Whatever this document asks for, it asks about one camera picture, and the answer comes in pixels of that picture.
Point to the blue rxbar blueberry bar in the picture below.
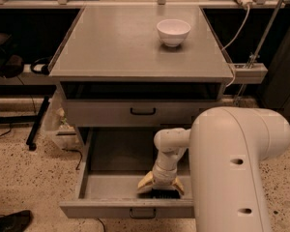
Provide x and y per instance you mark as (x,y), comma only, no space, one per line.
(165,194)

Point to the open grey middle drawer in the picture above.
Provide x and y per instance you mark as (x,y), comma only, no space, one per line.
(115,160)

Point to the clear plastic bin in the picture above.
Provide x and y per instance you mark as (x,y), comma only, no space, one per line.
(55,125)

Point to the black shoe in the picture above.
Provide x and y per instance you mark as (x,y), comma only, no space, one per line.
(16,222)

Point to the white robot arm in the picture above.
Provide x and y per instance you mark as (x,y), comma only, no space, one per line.
(224,146)

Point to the metal pole stand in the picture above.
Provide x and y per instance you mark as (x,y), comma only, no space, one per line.
(251,61)

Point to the grey drawer cabinet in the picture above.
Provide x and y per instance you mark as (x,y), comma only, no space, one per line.
(114,53)

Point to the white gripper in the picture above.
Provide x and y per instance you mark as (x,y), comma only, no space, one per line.
(161,177)

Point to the grey side shelf rail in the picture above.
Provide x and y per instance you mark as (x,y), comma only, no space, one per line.
(244,75)

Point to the white ceramic bowl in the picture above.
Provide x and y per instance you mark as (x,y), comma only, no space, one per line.
(172,32)

